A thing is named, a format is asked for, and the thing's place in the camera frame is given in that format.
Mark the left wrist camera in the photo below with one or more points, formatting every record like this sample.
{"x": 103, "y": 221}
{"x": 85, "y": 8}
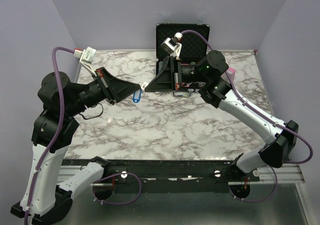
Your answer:
{"x": 86, "y": 57}

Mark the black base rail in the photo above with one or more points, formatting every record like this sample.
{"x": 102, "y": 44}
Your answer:
{"x": 194, "y": 176}

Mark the silver key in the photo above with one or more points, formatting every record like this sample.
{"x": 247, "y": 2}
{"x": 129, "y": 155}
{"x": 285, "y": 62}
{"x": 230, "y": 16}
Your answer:
{"x": 144, "y": 85}

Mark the black poker chip case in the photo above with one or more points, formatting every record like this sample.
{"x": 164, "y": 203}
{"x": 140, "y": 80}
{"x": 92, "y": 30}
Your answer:
{"x": 193, "y": 49}

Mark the blue key tag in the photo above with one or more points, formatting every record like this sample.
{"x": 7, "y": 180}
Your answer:
{"x": 137, "y": 96}

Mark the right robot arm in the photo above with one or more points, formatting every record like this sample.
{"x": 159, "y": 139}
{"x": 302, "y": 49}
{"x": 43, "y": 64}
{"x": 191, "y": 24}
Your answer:
{"x": 279, "y": 137}

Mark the pink card box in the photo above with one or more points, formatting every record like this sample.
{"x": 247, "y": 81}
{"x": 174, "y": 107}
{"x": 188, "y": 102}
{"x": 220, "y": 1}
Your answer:
{"x": 229, "y": 75}

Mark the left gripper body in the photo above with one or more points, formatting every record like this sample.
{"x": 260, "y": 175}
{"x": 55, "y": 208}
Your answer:
{"x": 105, "y": 85}

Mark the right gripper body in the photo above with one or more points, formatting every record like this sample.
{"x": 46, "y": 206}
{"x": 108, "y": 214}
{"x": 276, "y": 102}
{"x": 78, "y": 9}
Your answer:
{"x": 177, "y": 74}

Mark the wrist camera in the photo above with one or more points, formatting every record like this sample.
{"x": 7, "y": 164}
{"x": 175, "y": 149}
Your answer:
{"x": 86, "y": 57}
{"x": 172, "y": 45}

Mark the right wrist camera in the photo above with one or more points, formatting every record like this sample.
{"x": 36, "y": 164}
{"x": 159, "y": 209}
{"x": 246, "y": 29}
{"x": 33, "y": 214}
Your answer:
{"x": 172, "y": 45}

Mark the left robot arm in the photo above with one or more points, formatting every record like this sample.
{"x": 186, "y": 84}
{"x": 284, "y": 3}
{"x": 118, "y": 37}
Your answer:
{"x": 46, "y": 201}

